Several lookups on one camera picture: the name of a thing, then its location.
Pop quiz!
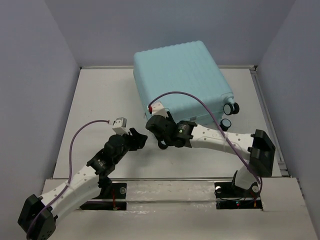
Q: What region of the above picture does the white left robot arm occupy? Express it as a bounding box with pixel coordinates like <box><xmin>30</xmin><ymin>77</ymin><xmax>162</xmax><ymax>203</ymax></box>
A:
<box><xmin>17</xmin><ymin>128</ymin><xmax>148</xmax><ymax>240</ymax></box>

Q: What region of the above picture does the aluminium table rail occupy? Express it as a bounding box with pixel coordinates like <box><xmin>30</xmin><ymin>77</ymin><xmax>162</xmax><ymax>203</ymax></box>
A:
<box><xmin>250</xmin><ymin>65</ymin><xmax>291</xmax><ymax>178</ymax></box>

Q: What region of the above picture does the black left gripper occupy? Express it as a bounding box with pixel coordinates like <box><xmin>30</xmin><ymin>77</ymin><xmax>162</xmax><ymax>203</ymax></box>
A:
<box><xmin>113</xmin><ymin>127</ymin><xmax>147</xmax><ymax>164</ymax></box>

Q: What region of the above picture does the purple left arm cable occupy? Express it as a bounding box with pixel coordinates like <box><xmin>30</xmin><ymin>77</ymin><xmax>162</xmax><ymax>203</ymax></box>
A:
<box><xmin>26</xmin><ymin>119</ymin><xmax>112</xmax><ymax>238</ymax></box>

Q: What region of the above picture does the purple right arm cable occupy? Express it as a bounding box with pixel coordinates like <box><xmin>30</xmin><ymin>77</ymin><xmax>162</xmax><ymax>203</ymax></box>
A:
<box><xmin>148</xmin><ymin>91</ymin><xmax>263</xmax><ymax>193</ymax></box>

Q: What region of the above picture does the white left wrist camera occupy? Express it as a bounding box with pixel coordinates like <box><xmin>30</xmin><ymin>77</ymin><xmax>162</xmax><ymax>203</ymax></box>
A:
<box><xmin>108</xmin><ymin>117</ymin><xmax>128</xmax><ymax>135</ymax></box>

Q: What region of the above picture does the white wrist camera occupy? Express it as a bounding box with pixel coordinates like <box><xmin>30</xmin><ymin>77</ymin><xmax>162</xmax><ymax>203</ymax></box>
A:
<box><xmin>148</xmin><ymin>100</ymin><xmax>168</xmax><ymax>118</ymax></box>
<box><xmin>108</xmin><ymin>117</ymin><xmax>128</xmax><ymax>135</ymax></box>

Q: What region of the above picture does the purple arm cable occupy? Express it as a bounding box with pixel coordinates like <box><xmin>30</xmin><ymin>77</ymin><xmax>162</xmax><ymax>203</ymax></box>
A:
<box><xmin>26</xmin><ymin>119</ymin><xmax>112</xmax><ymax>238</ymax></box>
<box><xmin>148</xmin><ymin>91</ymin><xmax>263</xmax><ymax>193</ymax></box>

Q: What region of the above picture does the light blue hard-shell suitcase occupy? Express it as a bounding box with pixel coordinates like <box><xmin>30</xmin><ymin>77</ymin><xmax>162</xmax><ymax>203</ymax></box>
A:
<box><xmin>133</xmin><ymin>40</ymin><xmax>240</xmax><ymax>131</ymax></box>

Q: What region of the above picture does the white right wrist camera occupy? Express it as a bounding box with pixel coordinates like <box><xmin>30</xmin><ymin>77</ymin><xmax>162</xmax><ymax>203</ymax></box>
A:
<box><xmin>148</xmin><ymin>100</ymin><xmax>168</xmax><ymax>118</ymax></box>

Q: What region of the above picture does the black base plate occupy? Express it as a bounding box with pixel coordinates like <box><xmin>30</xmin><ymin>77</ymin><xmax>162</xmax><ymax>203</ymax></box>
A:
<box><xmin>79</xmin><ymin>182</ymin><xmax>127</xmax><ymax>211</ymax></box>
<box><xmin>214</xmin><ymin>181</ymin><xmax>263</xmax><ymax>210</ymax></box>

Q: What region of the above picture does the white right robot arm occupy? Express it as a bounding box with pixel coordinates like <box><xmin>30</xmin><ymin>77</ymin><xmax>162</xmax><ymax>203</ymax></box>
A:
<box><xmin>145</xmin><ymin>115</ymin><xmax>276</xmax><ymax>196</ymax></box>

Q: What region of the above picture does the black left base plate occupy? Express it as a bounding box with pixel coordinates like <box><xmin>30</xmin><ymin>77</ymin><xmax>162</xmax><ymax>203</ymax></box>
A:
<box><xmin>79</xmin><ymin>182</ymin><xmax>127</xmax><ymax>211</ymax></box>

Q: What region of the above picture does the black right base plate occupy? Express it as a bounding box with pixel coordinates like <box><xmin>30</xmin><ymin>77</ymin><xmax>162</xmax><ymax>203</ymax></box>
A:
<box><xmin>214</xmin><ymin>181</ymin><xmax>263</xmax><ymax>210</ymax></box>

